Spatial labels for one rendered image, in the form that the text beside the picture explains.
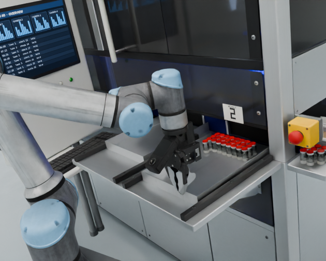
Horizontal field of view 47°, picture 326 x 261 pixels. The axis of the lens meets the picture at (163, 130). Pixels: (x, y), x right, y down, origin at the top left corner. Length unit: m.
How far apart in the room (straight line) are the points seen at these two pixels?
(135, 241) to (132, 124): 1.70
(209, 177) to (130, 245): 1.31
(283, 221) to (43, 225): 0.82
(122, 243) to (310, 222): 1.30
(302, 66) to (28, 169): 0.85
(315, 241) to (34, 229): 1.09
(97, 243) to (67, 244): 1.56
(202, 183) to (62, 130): 0.88
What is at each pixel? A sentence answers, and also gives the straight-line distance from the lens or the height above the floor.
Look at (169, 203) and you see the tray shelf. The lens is 1.12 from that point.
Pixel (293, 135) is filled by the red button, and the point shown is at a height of 1.01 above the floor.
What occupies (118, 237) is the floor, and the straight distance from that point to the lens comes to 2.52.
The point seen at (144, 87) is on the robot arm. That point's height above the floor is 1.24.
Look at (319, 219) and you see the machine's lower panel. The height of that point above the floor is 0.53.
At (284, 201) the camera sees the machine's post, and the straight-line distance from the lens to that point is 1.34.
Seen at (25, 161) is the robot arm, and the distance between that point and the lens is 1.03.
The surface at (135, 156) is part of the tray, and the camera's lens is 1.39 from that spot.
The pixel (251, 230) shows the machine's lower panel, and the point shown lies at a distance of 1.54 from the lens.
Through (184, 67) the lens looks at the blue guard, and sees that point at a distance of 1.41.
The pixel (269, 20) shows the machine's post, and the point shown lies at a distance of 1.13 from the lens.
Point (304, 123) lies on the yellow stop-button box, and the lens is 1.17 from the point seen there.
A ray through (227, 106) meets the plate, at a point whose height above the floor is 1.04.
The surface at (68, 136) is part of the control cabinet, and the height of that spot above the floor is 0.86.
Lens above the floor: 1.50
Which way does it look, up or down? 23 degrees down
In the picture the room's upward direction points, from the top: 11 degrees counter-clockwise
